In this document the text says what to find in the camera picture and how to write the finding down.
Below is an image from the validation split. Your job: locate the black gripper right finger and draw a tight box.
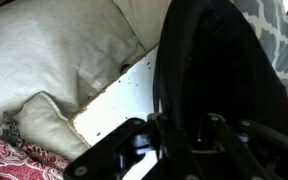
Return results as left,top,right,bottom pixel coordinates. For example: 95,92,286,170
238,120,288,156

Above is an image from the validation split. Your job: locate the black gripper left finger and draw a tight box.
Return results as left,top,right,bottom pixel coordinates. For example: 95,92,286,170
63,118,146,180

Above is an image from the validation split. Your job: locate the black hat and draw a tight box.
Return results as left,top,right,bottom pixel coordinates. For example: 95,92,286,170
153,0,288,141

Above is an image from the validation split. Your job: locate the small white wooden chair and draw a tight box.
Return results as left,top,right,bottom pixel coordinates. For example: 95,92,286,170
69,49,157,180

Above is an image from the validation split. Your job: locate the red patterned cushion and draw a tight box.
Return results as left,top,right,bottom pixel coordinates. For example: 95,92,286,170
0,140,70,180

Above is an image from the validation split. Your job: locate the beige sofa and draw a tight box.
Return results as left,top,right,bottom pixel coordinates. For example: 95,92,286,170
0,0,173,138

